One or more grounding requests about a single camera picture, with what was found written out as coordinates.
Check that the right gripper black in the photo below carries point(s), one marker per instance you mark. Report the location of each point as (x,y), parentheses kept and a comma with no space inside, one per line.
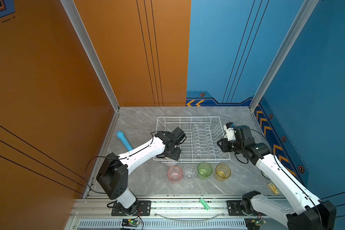
(223,146)

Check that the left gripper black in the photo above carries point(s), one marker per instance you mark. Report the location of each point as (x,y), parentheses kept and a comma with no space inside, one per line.
(177,155)

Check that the pink transparent cup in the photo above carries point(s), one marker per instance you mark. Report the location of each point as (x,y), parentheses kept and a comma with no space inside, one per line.
(175,174)

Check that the yellow transparent cup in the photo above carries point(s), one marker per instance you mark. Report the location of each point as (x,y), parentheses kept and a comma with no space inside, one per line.
(222,172)

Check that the clear transparent cup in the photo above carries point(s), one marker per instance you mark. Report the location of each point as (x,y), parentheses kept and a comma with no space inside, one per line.
(189,171)

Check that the green transparent cup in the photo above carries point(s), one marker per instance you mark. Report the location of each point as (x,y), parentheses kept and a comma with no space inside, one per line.
(204,170)

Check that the clear upside-down glass bowl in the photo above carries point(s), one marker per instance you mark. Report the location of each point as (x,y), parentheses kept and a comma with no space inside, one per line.
(170,163)

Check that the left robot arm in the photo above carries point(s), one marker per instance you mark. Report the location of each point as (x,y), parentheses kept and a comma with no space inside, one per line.
(115,169)

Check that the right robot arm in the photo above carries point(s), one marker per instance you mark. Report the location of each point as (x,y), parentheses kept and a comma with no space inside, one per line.
(305,212)

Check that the yellow block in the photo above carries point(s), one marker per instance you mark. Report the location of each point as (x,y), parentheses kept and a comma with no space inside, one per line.
(273,188)

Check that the right circuit board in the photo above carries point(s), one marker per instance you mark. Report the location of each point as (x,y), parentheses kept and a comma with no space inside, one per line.
(253,224)

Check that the circuit board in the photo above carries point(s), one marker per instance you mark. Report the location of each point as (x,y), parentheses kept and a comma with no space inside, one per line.
(130,224)
(253,224)

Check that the left circuit board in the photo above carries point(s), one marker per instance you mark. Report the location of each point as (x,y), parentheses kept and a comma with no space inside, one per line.
(130,224)

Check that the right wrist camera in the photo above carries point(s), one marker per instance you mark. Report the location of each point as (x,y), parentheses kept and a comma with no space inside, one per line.
(229,132)

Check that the white wire dish rack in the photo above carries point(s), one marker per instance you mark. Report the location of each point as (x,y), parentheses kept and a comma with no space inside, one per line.
(202,135)

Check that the blue cylinder handle tool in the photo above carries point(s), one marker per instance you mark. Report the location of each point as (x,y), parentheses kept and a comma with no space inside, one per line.
(124,140)

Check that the aluminium front rail frame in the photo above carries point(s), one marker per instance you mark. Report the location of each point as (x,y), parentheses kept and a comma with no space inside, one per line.
(167,213)

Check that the green clip on rail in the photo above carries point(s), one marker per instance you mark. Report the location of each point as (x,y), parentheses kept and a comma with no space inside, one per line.
(204,204)

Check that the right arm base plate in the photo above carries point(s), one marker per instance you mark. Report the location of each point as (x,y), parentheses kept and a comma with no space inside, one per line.
(234,208)

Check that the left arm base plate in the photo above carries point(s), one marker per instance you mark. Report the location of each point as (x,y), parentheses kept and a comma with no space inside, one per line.
(139,208)

